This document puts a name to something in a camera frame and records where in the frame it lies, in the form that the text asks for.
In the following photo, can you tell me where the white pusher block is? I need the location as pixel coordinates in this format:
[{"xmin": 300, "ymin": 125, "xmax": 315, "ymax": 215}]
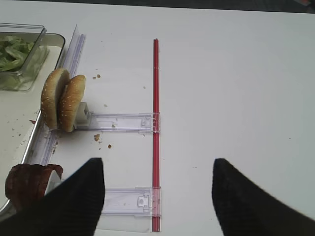
[{"xmin": 74, "ymin": 102, "xmax": 91, "ymax": 129}]

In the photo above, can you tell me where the rear sesame bun top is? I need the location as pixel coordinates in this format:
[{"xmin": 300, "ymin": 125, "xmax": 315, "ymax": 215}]
[{"xmin": 58, "ymin": 75, "xmax": 86, "ymax": 132}]

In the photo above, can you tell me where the green lettuce in container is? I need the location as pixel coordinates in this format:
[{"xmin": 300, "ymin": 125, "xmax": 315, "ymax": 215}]
[{"xmin": 0, "ymin": 36, "xmax": 34, "ymax": 71}]

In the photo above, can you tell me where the clear plastic salad container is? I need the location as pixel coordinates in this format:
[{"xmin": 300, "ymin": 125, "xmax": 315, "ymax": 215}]
[{"xmin": 0, "ymin": 23, "xmax": 49, "ymax": 91}]

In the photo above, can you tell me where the stack of meat patties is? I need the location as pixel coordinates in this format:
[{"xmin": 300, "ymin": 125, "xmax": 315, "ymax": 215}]
[{"xmin": 5, "ymin": 164, "xmax": 63, "ymax": 212}]

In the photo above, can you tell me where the clear divider rail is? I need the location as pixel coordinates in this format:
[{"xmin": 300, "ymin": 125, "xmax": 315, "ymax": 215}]
[
  {"xmin": 74, "ymin": 113, "xmax": 160, "ymax": 134},
  {"xmin": 102, "ymin": 187, "xmax": 161, "ymax": 217}
]

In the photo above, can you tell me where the sesame bun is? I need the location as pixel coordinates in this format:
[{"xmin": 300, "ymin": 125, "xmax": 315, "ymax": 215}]
[
  {"xmin": 40, "ymin": 68, "xmax": 70, "ymax": 130},
  {"xmin": 58, "ymin": 75, "xmax": 86, "ymax": 132}
]

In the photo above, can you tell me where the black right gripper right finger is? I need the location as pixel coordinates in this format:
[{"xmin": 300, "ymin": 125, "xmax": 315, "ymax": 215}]
[{"xmin": 212, "ymin": 158, "xmax": 315, "ymax": 236}]

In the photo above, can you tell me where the right red strip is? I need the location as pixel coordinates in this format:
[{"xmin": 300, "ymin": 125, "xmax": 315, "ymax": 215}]
[{"xmin": 152, "ymin": 38, "xmax": 161, "ymax": 232}]

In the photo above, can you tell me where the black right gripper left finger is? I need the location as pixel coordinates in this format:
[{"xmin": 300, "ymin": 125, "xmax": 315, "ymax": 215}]
[{"xmin": 0, "ymin": 158, "xmax": 105, "ymax": 236}]

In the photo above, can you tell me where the front sesame bun top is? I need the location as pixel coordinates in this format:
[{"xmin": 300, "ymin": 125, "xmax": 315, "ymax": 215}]
[{"xmin": 40, "ymin": 68, "xmax": 70, "ymax": 130}]

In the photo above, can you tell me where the clear right upper divider rail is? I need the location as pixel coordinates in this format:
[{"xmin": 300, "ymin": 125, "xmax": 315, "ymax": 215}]
[{"xmin": 74, "ymin": 113, "xmax": 160, "ymax": 134}]

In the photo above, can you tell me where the clear right long tray guide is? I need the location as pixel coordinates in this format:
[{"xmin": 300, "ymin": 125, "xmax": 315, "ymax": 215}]
[{"xmin": 39, "ymin": 24, "xmax": 87, "ymax": 166}]

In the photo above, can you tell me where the clear right lower divider rail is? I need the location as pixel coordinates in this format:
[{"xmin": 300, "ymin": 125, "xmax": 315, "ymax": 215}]
[{"xmin": 102, "ymin": 187, "xmax": 161, "ymax": 217}]

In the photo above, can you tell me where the metal tray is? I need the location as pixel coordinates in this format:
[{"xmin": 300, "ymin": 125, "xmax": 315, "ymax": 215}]
[{"xmin": 0, "ymin": 33, "xmax": 65, "ymax": 216}]

